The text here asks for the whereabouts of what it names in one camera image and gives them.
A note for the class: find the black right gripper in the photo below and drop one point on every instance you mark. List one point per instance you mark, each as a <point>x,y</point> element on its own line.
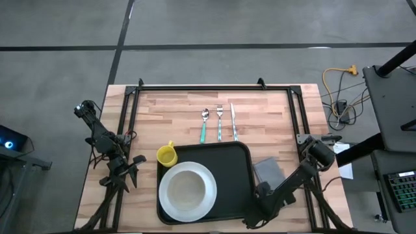
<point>264,189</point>

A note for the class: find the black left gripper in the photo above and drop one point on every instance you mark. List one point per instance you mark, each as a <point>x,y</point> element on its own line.
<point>118,164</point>

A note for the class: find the grey napkin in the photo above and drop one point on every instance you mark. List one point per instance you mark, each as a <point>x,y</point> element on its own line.
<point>271,172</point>

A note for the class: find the black plastic tray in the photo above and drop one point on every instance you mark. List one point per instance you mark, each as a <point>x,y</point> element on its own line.
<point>230,169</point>

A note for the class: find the yellow plastic cup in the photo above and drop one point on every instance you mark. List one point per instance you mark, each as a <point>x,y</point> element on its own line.
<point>167,155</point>

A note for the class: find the white round plate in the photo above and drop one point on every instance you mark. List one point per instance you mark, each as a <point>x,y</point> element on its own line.
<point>172,208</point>

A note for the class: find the grey round bowl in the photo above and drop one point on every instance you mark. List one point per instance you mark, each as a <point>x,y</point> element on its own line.
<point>187,191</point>

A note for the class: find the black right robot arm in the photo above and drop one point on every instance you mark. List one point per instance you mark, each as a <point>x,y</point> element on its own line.
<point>292,178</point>

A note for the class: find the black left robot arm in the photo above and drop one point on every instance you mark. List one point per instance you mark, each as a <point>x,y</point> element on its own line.
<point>102,141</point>

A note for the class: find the silver table knife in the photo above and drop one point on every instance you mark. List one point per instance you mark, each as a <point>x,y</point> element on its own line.
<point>234,125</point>

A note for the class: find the white paper sheet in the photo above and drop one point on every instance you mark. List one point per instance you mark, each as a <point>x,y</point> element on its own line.
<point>346,170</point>

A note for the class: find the black desk crossbar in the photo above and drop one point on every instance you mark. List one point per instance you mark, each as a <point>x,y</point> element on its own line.
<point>357,149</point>

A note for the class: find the grey side cart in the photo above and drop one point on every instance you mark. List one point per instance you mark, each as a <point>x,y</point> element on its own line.
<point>19,182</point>

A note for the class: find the black power adapter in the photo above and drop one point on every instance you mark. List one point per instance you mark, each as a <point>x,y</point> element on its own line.
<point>341,107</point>

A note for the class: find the black device with blue light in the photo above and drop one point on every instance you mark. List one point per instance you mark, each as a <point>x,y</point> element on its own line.
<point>11,139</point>

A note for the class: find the dark grey desk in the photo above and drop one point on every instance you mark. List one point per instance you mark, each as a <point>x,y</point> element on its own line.
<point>390,224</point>
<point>393,104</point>

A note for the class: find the backlit computer keyboard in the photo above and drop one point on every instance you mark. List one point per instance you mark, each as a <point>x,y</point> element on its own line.
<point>404,191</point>

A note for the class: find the black diagonal pole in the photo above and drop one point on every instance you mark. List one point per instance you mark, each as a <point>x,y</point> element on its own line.
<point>398,58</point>

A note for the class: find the grey metal base plate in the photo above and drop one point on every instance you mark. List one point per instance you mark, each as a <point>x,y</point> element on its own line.
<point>304,139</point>

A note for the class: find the black aluminium table frame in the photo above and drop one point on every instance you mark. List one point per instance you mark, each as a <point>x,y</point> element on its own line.
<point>211,87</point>

